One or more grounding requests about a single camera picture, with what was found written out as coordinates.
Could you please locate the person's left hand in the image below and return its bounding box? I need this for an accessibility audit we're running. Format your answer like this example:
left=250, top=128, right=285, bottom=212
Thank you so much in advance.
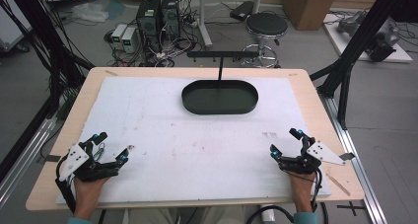
left=72, top=176, right=111, bottom=218

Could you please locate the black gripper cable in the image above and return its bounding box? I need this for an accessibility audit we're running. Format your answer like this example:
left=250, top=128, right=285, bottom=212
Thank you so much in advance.
left=54, top=154, right=77, bottom=215
left=245, top=168, right=329, bottom=224

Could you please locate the thin wooden stick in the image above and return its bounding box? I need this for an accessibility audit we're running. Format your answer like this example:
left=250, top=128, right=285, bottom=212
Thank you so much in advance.
left=325, top=173, right=352, bottom=197

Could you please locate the white foam mat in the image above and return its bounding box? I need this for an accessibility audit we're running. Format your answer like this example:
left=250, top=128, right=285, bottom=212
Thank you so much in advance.
left=55, top=75, right=332, bottom=206

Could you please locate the white power supply unit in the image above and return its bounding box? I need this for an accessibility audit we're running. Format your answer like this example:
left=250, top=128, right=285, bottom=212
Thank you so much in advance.
left=121, top=27, right=138, bottom=54
left=110, top=23, right=128, bottom=50

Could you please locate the person's right hand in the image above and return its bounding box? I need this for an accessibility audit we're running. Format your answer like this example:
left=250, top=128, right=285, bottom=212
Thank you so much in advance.
left=287, top=170, right=318, bottom=214

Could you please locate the black oval tray hook stand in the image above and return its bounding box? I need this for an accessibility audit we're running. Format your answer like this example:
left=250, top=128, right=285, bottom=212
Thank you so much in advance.
left=180, top=50, right=260, bottom=115

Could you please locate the black metal frame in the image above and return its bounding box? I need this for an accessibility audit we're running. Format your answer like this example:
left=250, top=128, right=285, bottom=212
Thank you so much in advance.
left=310, top=0, right=418, bottom=130
left=0, top=0, right=97, bottom=183

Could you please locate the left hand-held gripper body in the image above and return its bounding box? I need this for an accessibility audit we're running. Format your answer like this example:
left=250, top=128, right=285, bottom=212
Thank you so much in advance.
left=58, top=141, right=121, bottom=183

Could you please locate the grey robot device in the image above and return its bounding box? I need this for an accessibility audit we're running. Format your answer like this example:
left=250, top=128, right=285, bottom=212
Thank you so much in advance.
left=336, top=10, right=402, bottom=63

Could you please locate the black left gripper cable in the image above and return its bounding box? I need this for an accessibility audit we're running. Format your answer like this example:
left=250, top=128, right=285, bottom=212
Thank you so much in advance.
left=54, top=154, right=77, bottom=215

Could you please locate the silver metal wire ring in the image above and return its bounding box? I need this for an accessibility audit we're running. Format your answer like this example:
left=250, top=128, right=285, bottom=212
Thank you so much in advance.
left=93, top=142, right=106, bottom=162

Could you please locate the tangle of floor cables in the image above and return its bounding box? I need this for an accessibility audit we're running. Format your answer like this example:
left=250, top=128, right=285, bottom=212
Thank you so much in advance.
left=104, top=0, right=211, bottom=68

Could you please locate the white cylinder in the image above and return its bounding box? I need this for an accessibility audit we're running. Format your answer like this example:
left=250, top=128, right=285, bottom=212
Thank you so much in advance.
left=259, top=203, right=277, bottom=224

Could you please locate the black round stool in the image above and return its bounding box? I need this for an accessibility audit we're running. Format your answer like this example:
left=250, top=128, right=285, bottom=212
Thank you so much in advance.
left=241, top=12, right=289, bottom=69

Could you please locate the brown cardboard box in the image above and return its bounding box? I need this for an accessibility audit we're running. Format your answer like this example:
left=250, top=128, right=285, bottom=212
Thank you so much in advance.
left=282, top=0, right=341, bottom=32

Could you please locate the white board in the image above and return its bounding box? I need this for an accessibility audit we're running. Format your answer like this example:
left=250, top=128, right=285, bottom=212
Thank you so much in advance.
left=322, top=12, right=413, bottom=64

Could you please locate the black tape piece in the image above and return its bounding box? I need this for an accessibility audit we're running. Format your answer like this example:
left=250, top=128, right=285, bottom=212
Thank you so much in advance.
left=41, top=154, right=62, bottom=164

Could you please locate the black computer tower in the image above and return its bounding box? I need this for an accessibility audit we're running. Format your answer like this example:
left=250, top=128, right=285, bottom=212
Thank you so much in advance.
left=135, top=0, right=163, bottom=54
left=161, top=0, right=181, bottom=39

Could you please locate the grey tape strip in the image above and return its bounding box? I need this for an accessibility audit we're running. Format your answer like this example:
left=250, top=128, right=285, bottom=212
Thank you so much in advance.
left=338, top=152, right=357, bottom=162

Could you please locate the clear plastic bag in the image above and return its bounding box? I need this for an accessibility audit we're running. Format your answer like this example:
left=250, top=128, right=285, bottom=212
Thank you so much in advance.
left=70, top=2, right=110, bottom=24

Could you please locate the black flat box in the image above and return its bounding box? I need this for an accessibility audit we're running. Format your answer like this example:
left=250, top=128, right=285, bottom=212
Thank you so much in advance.
left=229, top=0, right=254, bottom=22

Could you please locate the black tape cross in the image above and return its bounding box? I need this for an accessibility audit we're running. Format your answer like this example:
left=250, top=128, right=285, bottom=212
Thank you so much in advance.
left=336, top=200, right=367, bottom=217

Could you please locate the white table leg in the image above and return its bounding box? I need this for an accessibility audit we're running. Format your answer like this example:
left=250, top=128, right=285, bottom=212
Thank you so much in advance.
left=196, top=0, right=213, bottom=49

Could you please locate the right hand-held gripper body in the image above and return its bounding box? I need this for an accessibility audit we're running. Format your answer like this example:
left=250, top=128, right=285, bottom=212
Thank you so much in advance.
left=277, top=135, right=347, bottom=177

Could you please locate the aluminium rail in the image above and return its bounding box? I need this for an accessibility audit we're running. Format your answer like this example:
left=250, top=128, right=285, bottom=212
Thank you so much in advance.
left=318, top=94, right=389, bottom=224
left=0, top=116, right=59, bottom=209

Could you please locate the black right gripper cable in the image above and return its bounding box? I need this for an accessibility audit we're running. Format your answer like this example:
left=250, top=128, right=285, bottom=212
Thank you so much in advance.
left=245, top=168, right=329, bottom=224

